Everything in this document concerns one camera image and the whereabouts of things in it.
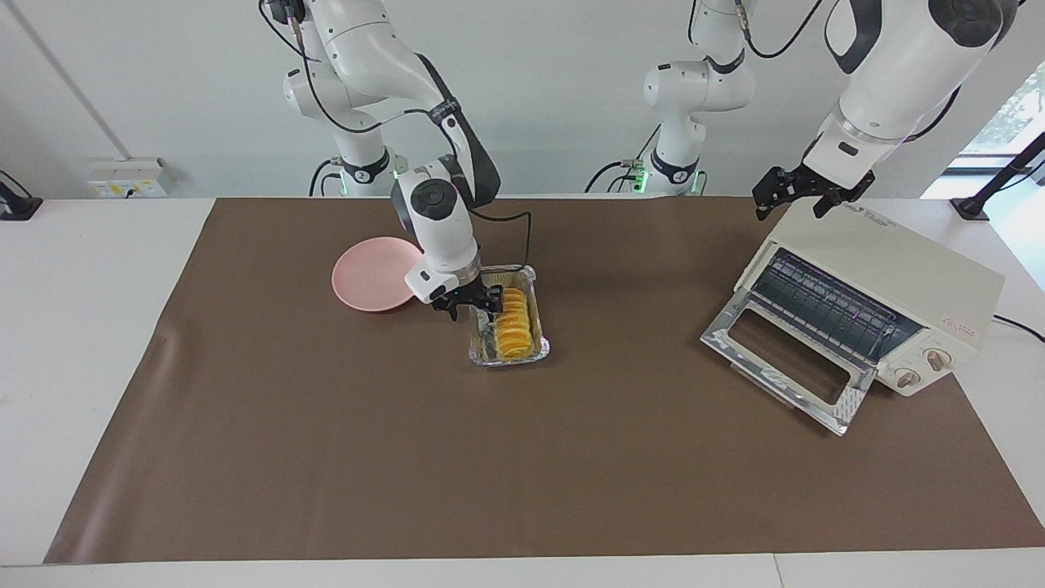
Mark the white wall socket box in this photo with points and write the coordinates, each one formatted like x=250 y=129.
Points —
x=126 y=178

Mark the black table clamp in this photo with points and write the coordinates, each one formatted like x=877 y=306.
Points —
x=16 y=202

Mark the beige oven knob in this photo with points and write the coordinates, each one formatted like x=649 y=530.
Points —
x=937 y=358
x=906 y=378

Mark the glass oven door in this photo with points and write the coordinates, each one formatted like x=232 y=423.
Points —
x=784 y=359

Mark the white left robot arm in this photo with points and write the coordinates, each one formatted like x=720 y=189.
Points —
x=890 y=73

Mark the brown table mat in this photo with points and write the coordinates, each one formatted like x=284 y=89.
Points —
x=490 y=457

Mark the white wall conduit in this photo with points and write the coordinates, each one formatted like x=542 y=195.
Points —
x=65 y=82

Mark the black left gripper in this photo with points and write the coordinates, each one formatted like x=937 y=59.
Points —
x=812 y=181

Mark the golden ridged bread loaf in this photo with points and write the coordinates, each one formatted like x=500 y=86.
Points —
x=514 y=327

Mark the window with greenery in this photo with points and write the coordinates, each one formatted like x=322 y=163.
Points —
x=1008 y=114

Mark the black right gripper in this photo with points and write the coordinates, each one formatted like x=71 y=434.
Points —
x=467 y=292

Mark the cream toaster oven body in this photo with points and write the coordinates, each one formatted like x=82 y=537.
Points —
x=914 y=278

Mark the aluminium foil tray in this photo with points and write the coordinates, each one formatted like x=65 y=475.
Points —
x=482 y=347

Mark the pink round plate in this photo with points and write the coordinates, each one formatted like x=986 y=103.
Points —
x=371 y=273

